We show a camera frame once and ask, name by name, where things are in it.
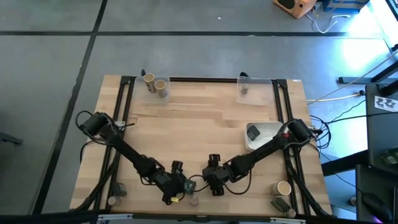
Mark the black aluminium table frame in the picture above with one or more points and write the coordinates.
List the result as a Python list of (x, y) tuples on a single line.
[(124, 102)]

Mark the small grey cylinder bottom left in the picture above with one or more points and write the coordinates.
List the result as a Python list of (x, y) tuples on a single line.
[(113, 201)]

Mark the clear plastic bin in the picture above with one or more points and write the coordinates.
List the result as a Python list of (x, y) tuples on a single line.
[(261, 93), (146, 98)]

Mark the black desk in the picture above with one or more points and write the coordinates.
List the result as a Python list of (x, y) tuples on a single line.
[(381, 133)]

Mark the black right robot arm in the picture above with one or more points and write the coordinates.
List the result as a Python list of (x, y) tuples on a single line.
[(267, 147)]

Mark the small glass spice jar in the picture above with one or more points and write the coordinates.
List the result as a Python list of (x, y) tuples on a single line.
[(194, 201), (291, 213), (244, 89)]

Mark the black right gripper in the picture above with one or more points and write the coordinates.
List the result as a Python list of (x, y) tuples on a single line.
[(217, 179)]

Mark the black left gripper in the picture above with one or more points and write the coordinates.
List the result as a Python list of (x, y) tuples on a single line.
[(168, 185)]

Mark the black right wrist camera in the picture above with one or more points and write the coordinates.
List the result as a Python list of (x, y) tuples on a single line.
[(214, 159)]

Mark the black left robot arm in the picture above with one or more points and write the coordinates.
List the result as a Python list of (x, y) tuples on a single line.
[(124, 147)]

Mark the black stand leg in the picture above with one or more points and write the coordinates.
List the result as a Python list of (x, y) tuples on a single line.
[(357, 80)]

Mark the orange speaker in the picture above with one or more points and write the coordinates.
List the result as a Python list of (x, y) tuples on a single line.
[(293, 6)]

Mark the blue box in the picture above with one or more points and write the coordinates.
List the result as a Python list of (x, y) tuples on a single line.
[(345, 4)]

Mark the white plastic bin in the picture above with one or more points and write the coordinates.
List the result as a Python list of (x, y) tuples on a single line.
[(267, 130)]

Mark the black table clamp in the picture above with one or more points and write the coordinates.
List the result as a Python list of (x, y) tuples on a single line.
[(143, 72), (244, 74)]

